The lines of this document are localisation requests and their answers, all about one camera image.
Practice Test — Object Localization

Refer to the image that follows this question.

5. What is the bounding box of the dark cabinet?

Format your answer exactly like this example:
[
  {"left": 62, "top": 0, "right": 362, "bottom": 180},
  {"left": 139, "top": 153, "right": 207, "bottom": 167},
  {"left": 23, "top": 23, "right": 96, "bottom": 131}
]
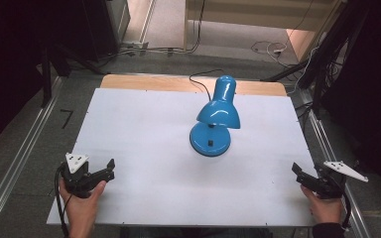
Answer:
[{"left": 80, "top": 0, "right": 132, "bottom": 62}]

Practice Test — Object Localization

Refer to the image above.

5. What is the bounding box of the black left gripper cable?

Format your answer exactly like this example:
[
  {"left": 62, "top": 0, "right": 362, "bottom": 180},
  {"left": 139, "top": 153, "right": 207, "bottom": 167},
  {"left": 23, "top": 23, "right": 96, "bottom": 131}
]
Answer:
[{"left": 54, "top": 164, "right": 70, "bottom": 238}]

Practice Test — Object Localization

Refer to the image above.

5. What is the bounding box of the person's left hand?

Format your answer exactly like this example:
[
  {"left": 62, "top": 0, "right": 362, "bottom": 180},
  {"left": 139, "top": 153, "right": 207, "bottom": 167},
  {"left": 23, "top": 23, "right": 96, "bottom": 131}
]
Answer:
[{"left": 59, "top": 179, "right": 108, "bottom": 230}]

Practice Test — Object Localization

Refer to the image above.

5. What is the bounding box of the black tripod stand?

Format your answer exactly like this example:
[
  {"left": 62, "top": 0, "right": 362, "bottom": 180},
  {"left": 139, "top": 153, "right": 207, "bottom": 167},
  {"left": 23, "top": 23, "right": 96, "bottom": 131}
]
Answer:
[{"left": 260, "top": 0, "right": 371, "bottom": 117}]

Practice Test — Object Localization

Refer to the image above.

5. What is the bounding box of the black lamp cable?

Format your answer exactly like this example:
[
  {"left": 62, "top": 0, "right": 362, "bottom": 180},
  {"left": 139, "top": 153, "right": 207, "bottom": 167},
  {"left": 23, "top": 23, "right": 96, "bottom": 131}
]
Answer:
[{"left": 189, "top": 68, "right": 225, "bottom": 102}]

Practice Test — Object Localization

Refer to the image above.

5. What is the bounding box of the aluminium floor rail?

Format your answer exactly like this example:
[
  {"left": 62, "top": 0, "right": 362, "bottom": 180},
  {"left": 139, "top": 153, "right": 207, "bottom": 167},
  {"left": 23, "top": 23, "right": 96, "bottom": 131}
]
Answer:
[
  {"left": 0, "top": 76, "right": 64, "bottom": 238},
  {"left": 298, "top": 88, "right": 372, "bottom": 238}
]

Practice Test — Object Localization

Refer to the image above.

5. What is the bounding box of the dark curtain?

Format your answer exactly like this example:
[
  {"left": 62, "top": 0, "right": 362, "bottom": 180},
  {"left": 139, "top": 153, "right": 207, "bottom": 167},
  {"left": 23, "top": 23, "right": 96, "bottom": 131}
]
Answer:
[
  {"left": 0, "top": 0, "right": 93, "bottom": 157},
  {"left": 320, "top": 0, "right": 381, "bottom": 207}
]

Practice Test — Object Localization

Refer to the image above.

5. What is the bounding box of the black metal stand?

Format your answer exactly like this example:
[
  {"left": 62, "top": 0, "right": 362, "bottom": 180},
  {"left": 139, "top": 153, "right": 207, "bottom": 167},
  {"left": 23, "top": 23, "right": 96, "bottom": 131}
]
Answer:
[{"left": 40, "top": 46, "right": 54, "bottom": 109}]

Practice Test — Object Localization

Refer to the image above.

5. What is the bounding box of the light wooden furniture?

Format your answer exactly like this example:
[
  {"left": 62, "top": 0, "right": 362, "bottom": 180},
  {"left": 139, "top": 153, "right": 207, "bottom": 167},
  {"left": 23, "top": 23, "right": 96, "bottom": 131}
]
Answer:
[{"left": 183, "top": 0, "right": 346, "bottom": 63}]

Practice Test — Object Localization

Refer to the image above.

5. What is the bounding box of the blue desk lamp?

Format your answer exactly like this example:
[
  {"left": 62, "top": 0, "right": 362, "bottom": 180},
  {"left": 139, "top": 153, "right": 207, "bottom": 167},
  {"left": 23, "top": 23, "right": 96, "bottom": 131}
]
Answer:
[{"left": 189, "top": 74, "right": 242, "bottom": 158}]

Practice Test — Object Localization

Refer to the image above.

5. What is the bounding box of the white floor cable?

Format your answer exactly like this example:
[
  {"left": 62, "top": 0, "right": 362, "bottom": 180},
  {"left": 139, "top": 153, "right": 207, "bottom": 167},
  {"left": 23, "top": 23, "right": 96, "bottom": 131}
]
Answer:
[{"left": 250, "top": 39, "right": 291, "bottom": 65}]

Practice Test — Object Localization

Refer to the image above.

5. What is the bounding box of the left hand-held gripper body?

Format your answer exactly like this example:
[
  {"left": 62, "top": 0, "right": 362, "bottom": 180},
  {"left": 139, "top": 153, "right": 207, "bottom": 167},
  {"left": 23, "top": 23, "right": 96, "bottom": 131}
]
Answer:
[{"left": 59, "top": 152, "right": 107, "bottom": 199}]

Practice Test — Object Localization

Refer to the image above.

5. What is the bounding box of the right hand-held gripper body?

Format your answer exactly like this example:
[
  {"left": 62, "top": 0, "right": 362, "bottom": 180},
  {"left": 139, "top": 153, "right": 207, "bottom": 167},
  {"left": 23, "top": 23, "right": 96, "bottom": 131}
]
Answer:
[{"left": 311, "top": 160, "right": 370, "bottom": 200}]

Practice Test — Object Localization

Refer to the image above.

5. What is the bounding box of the person's right hand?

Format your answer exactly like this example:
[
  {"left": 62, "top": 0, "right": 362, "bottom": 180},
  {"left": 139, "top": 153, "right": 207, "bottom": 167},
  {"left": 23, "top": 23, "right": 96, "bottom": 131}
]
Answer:
[{"left": 300, "top": 184, "right": 344, "bottom": 226}]

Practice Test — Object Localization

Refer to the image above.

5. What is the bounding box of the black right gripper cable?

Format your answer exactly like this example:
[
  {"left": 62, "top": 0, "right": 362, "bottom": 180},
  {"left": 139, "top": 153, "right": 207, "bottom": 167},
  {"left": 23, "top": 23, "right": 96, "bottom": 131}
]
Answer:
[{"left": 341, "top": 191, "right": 352, "bottom": 231}]

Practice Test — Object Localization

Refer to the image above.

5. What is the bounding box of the grey power strip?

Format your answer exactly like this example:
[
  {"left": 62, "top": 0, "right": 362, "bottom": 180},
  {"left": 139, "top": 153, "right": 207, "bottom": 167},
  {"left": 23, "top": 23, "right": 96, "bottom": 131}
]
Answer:
[{"left": 121, "top": 40, "right": 151, "bottom": 55}]

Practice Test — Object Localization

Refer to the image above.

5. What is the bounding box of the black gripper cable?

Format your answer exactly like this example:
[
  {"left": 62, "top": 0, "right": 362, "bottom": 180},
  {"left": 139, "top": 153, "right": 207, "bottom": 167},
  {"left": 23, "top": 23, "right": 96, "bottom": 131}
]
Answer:
[
  {"left": 54, "top": 164, "right": 70, "bottom": 238},
  {"left": 341, "top": 191, "right": 352, "bottom": 231}
]

